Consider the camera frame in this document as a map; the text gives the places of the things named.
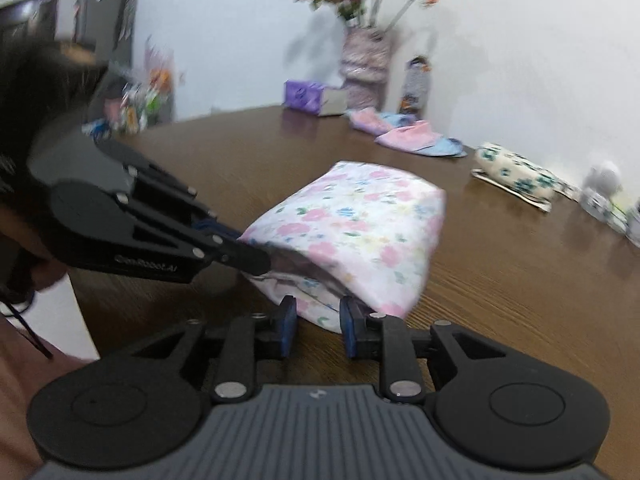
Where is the purple tissue pack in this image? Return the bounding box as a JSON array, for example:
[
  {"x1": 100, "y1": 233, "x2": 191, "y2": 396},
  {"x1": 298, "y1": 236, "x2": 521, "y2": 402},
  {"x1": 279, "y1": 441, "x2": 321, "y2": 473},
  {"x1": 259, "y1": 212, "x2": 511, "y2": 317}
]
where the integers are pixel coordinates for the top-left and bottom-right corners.
[{"x1": 283, "y1": 80, "x2": 347, "y2": 117}]

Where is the plastic drink bottle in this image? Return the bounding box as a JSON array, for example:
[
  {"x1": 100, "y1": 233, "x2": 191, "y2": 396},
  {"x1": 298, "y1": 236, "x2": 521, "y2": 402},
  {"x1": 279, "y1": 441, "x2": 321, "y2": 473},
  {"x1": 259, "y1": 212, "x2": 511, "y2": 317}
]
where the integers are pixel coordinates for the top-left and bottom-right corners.
[{"x1": 398, "y1": 55, "x2": 432, "y2": 117}]

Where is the pink floral baby garment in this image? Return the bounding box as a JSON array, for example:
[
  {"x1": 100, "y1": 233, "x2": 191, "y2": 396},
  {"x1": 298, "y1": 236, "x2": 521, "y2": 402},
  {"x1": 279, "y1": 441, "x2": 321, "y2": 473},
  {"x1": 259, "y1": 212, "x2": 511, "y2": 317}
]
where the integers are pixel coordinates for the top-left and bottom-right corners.
[{"x1": 241, "y1": 162, "x2": 446, "y2": 333}]

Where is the grey round tin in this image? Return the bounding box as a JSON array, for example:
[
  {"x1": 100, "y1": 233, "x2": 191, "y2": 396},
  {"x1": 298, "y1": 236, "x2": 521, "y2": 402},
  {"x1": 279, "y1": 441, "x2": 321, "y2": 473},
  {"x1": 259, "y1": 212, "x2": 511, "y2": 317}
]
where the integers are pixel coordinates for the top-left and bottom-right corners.
[{"x1": 625, "y1": 202, "x2": 640, "y2": 247}]

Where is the floral cream fabric pouch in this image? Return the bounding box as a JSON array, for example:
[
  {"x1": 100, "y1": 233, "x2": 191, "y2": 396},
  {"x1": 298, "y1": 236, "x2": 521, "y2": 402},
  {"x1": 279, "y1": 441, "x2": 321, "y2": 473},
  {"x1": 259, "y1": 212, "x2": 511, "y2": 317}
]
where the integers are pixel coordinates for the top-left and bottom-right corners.
[{"x1": 471, "y1": 143, "x2": 579, "y2": 212}]

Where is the grey cabinet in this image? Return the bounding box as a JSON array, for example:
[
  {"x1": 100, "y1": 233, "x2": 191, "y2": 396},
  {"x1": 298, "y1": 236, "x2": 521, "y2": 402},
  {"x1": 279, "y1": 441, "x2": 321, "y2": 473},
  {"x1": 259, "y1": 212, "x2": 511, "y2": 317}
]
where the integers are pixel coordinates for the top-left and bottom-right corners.
[{"x1": 74, "y1": 0, "x2": 136, "y2": 65}]

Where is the purple knitted vase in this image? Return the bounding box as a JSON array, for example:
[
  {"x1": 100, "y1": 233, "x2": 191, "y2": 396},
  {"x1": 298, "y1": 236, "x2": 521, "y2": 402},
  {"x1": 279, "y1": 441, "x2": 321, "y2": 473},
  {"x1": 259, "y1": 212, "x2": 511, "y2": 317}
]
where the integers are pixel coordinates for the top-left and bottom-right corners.
[{"x1": 340, "y1": 27, "x2": 392, "y2": 110}]

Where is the pink blue towel cap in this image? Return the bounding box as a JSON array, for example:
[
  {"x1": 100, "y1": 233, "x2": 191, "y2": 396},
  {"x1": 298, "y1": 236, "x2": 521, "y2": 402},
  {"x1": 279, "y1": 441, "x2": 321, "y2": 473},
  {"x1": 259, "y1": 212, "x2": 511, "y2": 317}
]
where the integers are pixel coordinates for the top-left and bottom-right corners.
[{"x1": 346, "y1": 107, "x2": 466, "y2": 158}]

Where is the clutter rack with packets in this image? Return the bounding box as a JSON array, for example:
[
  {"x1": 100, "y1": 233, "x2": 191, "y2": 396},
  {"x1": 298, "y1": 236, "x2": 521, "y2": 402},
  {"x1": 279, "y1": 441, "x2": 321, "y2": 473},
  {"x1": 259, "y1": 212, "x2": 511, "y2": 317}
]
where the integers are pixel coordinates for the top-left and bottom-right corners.
[{"x1": 81, "y1": 36, "x2": 175, "y2": 140}]

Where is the person left hand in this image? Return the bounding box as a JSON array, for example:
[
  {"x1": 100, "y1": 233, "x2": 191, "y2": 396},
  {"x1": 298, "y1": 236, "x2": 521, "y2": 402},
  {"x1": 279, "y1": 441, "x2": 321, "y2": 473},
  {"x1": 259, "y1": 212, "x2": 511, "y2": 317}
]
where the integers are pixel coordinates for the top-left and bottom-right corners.
[{"x1": 0, "y1": 206, "x2": 67, "y2": 292}]

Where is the white robot figurine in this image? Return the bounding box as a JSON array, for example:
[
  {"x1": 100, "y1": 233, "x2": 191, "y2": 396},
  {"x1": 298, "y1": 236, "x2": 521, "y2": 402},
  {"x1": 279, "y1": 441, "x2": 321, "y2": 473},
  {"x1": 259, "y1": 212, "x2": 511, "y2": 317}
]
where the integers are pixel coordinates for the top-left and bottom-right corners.
[{"x1": 579, "y1": 162, "x2": 626, "y2": 231}]

